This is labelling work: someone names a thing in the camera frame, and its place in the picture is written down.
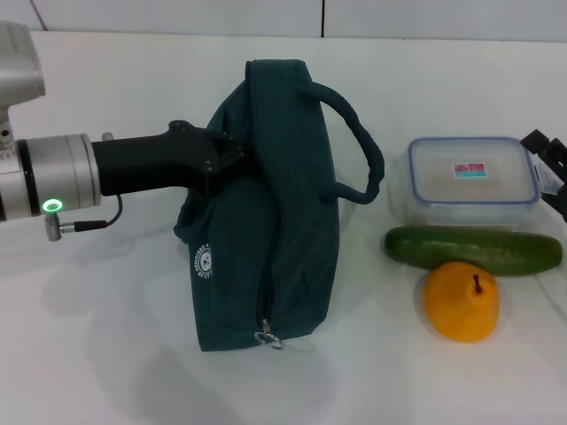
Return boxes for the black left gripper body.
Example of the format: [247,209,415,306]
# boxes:
[90,119,214,199]

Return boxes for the clear blue-rimmed food container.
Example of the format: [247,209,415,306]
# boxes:
[389,135,544,232]

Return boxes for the dark teal insulated lunch bag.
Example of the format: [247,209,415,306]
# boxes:
[173,58,385,353]

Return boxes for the green cucumber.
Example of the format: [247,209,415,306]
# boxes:
[384,225,563,278]

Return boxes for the orange pear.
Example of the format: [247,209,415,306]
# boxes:
[423,260,501,344]

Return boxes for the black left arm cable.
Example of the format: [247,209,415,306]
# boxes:
[55,194,123,232]

